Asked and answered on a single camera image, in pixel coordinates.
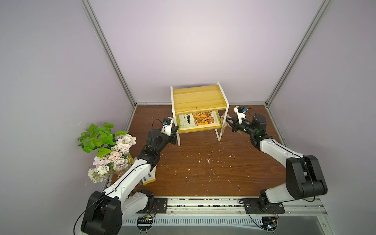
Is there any white metal yellow wood bookshelf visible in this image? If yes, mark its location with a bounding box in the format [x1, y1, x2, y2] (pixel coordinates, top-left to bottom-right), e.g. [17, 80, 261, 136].
[170, 82, 230, 146]

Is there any beige striped cloth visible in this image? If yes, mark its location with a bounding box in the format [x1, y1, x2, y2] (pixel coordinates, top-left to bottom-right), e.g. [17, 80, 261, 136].
[221, 114, 232, 135]

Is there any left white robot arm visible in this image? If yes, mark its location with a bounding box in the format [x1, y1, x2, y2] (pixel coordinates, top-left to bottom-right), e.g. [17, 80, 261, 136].
[80, 125, 179, 235]

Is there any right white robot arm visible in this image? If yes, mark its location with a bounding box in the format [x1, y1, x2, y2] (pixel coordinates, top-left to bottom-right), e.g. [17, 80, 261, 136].
[226, 115, 328, 204]

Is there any illustrated picture book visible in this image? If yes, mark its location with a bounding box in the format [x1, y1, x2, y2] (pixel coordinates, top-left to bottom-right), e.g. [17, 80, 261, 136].
[178, 111, 222, 130]

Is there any white work glove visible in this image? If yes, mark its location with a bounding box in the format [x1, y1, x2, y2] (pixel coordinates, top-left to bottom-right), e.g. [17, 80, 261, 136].
[140, 172, 156, 185]

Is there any artificial flower bouquet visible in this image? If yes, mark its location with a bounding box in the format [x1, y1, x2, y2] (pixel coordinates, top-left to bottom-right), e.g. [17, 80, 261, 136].
[77, 122, 137, 184]

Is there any left small circuit board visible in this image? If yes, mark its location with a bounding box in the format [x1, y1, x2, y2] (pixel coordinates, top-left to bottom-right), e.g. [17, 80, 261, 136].
[136, 216, 154, 233]

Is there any small circuit board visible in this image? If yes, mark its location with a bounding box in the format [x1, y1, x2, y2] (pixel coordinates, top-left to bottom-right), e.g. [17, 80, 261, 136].
[136, 216, 154, 233]
[261, 216, 278, 232]

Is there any right small circuit board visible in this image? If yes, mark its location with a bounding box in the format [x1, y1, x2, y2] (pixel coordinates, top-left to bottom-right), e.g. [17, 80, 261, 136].
[261, 216, 278, 232]

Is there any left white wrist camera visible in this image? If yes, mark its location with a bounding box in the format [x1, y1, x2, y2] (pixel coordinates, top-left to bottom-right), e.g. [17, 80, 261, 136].
[161, 117, 174, 136]

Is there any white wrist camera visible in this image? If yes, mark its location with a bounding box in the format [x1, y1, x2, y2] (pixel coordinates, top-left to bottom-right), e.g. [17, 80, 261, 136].
[161, 117, 174, 136]
[234, 105, 248, 124]

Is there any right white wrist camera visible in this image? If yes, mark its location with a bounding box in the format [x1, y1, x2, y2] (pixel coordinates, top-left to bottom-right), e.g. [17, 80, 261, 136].
[234, 105, 248, 124]

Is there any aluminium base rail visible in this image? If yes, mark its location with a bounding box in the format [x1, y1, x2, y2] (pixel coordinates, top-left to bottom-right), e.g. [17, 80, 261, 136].
[124, 196, 330, 228]

